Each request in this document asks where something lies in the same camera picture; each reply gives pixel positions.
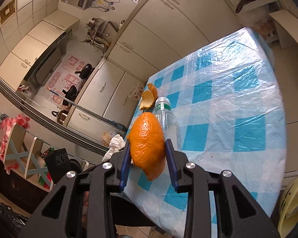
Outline white shelf blue cross braces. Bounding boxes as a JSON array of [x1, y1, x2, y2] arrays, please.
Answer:
[[0, 121, 52, 191]]

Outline black cooking pot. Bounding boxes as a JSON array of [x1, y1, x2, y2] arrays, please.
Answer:
[[76, 63, 95, 80]]

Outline small step stool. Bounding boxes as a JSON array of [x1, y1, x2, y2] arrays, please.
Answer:
[[269, 9, 298, 91]]

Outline metal stovetop kettle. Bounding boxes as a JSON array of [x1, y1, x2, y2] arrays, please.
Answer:
[[52, 109, 69, 125]]

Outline white kitchen base cabinets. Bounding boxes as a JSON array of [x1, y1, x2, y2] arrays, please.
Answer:
[[65, 0, 244, 129]]

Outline range hood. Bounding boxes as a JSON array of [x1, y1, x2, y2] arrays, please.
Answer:
[[23, 28, 72, 90]]

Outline large orange peel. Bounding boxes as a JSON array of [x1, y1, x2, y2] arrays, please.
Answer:
[[126, 112, 167, 181]]

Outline mop with metal pole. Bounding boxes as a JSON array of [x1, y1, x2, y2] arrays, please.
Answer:
[[48, 88, 127, 132]]

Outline metal sliding door frame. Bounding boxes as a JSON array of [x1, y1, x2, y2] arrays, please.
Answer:
[[0, 69, 110, 154]]

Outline red plastic bag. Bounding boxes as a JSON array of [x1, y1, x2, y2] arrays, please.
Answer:
[[0, 114, 31, 174]]

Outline yellow plastic basin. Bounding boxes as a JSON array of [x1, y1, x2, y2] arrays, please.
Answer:
[[278, 172, 298, 238]]

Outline black trash bag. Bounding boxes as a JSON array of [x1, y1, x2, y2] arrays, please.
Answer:
[[0, 202, 28, 238]]

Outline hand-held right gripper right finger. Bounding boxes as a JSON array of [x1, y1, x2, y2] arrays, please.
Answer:
[[164, 139, 281, 238]]

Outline white tissue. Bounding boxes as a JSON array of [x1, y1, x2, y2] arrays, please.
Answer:
[[102, 134, 128, 162]]

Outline patterned plastic wastebasket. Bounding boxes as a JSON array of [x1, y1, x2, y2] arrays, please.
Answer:
[[129, 84, 147, 103]]

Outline curled orange peel piece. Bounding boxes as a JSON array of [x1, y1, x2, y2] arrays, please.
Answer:
[[138, 83, 159, 111]]

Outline clear plastic bottle green label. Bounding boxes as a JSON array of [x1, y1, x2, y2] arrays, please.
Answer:
[[154, 97, 182, 152]]

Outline ceiling vent grille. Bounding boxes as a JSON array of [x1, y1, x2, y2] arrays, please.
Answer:
[[0, 0, 16, 26]]

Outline kitchen utensil rack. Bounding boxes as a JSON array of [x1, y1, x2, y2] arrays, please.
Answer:
[[81, 17, 110, 52]]

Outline white upper kitchen cabinets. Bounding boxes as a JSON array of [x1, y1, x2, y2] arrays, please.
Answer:
[[0, 12, 80, 90]]

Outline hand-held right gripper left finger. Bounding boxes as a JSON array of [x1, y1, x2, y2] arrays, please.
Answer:
[[22, 141, 133, 238]]

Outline black wok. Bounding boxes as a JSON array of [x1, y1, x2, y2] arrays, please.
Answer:
[[62, 85, 80, 107]]

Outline beige plastic bag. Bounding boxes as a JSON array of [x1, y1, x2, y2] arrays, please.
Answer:
[[101, 131, 117, 147]]

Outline blue checked plastic tablecloth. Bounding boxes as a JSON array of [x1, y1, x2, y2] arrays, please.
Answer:
[[115, 27, 288, 228]]

